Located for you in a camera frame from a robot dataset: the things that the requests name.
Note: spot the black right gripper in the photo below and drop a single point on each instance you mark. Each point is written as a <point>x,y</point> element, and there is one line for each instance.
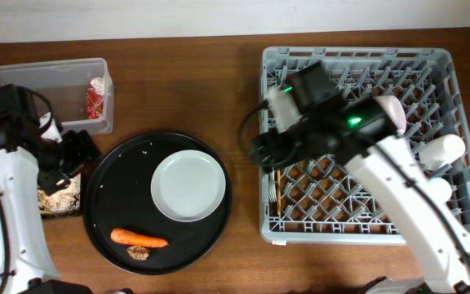
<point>286,153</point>

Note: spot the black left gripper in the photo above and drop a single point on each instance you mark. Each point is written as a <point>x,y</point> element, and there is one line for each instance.
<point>87,152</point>

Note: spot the pink bowl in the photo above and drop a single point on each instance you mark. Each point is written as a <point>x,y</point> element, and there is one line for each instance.
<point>394,109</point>

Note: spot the wooden chopstick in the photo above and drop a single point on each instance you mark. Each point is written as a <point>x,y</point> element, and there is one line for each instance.
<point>279,193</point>

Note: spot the white plastic fork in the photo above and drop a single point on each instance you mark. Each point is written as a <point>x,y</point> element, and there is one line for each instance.
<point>272,190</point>

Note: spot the orange carrot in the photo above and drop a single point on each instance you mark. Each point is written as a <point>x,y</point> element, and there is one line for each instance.
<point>127,237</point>

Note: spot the brown walnut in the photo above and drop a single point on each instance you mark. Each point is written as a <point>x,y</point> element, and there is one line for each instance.
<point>138,253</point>

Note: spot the grey plate with food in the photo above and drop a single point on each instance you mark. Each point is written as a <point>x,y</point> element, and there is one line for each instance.
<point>188,185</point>

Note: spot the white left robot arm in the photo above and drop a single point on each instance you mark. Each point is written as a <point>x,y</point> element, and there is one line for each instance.
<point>34,156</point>

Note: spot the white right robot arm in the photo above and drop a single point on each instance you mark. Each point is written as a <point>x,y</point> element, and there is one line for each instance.
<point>366,137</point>

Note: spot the grey plastic dishwasher rack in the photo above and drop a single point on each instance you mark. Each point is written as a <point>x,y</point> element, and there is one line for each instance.
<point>321,203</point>

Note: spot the pile of food scraps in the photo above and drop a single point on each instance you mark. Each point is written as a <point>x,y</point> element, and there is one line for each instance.
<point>61,198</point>

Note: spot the black rectangular bin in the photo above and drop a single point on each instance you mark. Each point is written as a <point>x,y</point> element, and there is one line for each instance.
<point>61,212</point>

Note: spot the round black tray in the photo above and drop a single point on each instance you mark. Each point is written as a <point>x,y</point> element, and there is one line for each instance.
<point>118,196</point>

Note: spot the clear plastic bin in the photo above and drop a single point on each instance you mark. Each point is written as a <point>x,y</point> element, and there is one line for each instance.
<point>64,83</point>

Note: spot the red and white wrapper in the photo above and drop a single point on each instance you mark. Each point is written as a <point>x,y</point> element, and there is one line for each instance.
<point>95,98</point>

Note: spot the white cup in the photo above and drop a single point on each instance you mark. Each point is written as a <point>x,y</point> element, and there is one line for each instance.
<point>441,151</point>

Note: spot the light blue cup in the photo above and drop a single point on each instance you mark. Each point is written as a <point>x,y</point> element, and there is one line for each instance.
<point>440,190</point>

